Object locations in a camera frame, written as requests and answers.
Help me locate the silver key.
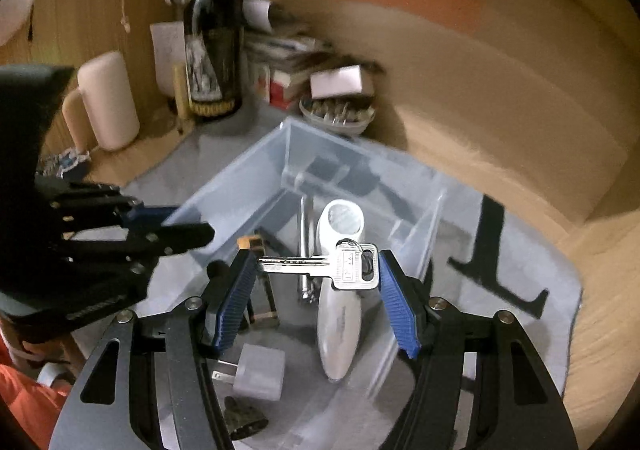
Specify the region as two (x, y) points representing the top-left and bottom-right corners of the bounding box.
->
(258, 240), (380, 291)

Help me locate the white plug adapter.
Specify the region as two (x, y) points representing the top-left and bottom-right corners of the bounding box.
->
(212, 344), (286, 402)

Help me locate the clear plastic storage box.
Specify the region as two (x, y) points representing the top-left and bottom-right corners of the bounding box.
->
(119, 116), (449, 450)

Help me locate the silver metal flashlight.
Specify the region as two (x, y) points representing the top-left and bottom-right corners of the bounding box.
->
(298, 195), (319, 305)

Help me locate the dark ridged small object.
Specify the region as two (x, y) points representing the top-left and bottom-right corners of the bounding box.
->
(224, 396), (269, 440)

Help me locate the orange sleeve forearm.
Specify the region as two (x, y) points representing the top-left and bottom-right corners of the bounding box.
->
(1, 342), (72, 449)

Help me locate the grey mat with black pattern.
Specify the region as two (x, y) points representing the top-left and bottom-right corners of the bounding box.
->
(114, 98), (586, 450)

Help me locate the beige cylindrical tube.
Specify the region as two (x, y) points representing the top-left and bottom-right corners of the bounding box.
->
(172, 62), (192, 121)

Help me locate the white handwritten note paper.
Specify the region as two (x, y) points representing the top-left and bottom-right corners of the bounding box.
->
(150, 20), (186, 98)

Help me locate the stack of books and papers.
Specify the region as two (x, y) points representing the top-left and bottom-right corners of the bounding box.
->
(241, 32), (336, 110)

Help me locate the white bowl of trinkets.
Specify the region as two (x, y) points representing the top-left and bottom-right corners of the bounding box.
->
(298, 98), (376, 137)

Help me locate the dark wine bottle elephant label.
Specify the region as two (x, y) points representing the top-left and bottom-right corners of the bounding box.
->
(183, 0), (242, 124)

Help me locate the white folded card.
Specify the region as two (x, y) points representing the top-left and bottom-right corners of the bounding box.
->
(310, 65), (375, 100)

